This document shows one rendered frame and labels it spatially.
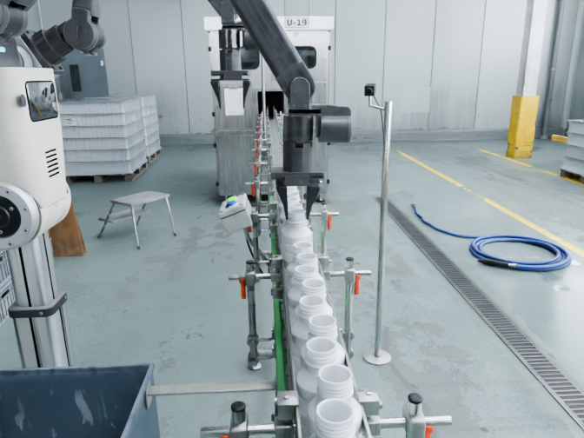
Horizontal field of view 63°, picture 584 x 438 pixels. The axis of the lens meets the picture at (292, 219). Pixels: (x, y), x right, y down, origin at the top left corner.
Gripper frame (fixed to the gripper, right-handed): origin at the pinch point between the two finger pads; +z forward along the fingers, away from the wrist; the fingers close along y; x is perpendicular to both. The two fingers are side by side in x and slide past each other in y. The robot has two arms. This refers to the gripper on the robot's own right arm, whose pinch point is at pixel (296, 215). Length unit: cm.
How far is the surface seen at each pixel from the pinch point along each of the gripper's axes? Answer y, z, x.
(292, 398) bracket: -3.4, 9.3, -44.7
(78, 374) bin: -42, 28, -11
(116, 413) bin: -36, 37, -10
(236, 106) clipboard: -38, 3, 468
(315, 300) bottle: 0.8, 5.0, -28.1
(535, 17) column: 453, -130, 757
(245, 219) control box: -12.0, 12.9, 41.8
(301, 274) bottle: -0.6, 4.6, -19.4
